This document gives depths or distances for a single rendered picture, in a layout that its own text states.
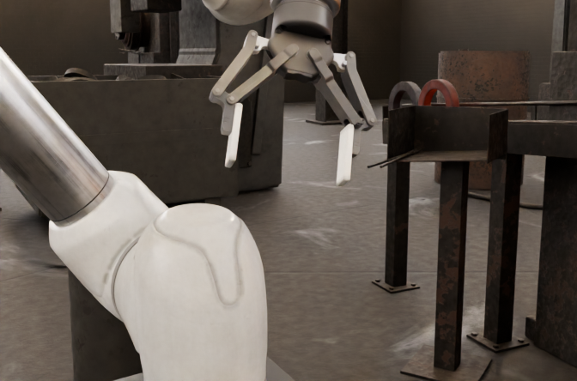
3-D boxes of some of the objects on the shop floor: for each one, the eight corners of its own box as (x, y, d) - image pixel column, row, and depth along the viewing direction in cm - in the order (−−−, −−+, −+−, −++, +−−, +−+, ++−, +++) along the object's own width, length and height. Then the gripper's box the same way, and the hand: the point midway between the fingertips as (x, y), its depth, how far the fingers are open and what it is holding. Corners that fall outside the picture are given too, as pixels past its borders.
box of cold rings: (185, 189, 435) (183, 65, 422) (240, 216, 364) (239, 68, 351) (15, 207, 386) (5, 67, 373) (39, 242, 314) (29, 70, 301)
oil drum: (482, 172, 498) (488, 49, 484) (543, 186, 445) (552, 49, 431) (416, 178, 474) (419, 49, 459) (472, 194, 421) (478, 48, 406)
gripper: (385, 44, 91) (375, 197, 85) (201, 3, 86) (177, 165, 79) (408, 18, 84) (400, 183, 78) (210, -28, 79) (184, 146, 72)
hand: (288, 165), depth 79 cm, fingers open, 13 cm apart
